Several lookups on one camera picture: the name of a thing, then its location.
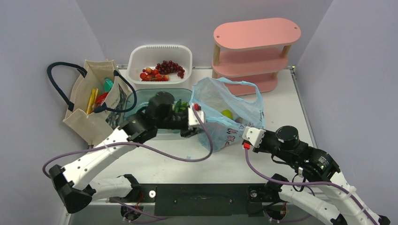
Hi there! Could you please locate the blue plastic grocery bag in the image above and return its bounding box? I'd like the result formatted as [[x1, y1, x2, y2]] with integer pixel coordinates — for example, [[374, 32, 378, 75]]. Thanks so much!
[[190, 77, 265, 152]]

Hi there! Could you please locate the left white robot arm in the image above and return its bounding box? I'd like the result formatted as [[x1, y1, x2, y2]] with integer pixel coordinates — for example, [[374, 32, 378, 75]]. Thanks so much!
[[48, 92, 206, 214]]

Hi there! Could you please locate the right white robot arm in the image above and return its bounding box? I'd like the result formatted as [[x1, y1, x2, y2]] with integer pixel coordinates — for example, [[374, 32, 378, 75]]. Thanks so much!
[[242, 126, 391, 225]]

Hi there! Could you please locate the green leafy vegetable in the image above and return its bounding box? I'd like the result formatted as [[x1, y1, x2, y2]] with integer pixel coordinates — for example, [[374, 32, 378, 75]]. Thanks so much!
[[173, 99, 189, 113]]

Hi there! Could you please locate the blue transparent tray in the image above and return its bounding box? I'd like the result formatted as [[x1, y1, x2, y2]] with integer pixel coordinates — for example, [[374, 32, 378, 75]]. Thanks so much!
[[122, 88, 192, 140]]

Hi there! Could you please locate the red cherries pile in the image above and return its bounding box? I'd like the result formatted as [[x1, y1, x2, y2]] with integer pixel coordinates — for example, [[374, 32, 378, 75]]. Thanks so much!
[[139, 67, 169, 82]]

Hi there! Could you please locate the red grape bunch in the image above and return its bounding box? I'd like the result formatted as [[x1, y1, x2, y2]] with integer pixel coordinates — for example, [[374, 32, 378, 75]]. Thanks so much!
[[155, 60, 185, 79]]

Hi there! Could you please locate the white plastic basket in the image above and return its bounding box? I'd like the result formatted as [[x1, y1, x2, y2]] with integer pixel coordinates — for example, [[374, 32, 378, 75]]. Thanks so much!
[[125, 45, 193, 89]]

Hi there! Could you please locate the teal packet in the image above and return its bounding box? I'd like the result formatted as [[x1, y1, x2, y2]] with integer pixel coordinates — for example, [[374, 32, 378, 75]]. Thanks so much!
[[104, 77, 114, 92]]

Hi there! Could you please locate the red snack packet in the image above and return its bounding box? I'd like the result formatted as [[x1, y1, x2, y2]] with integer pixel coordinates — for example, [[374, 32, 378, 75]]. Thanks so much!
[[93, 92, 108, 110]]

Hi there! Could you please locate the yellow snack packet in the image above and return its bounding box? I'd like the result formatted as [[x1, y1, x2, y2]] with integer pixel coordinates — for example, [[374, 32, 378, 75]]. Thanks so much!
[[86, 89, 99, 115]]

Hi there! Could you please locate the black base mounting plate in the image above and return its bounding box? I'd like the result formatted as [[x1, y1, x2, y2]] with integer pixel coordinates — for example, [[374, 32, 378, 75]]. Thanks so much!
[[110, 183, 282, 217]]

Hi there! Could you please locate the pink three-tier shelf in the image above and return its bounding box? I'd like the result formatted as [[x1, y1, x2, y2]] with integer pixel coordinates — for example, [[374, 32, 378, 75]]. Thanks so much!
[[212, 18, 301, 96]]

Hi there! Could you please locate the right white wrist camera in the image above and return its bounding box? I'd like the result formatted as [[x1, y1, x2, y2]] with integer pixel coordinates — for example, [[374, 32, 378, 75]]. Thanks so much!
[[242, 127, 266, 150]]

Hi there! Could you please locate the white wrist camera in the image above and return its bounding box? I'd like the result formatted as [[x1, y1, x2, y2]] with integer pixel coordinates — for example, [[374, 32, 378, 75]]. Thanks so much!
[[242, 127, 266, 150], [188, 103, 206, 129]]

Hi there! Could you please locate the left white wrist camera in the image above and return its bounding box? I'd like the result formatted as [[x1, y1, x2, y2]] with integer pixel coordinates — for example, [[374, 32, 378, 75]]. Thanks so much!
[[188, 103, 206, 129]]

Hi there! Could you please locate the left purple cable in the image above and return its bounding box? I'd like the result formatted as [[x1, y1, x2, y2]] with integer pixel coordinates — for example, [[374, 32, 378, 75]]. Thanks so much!
[[42, 105, 214, 224]]

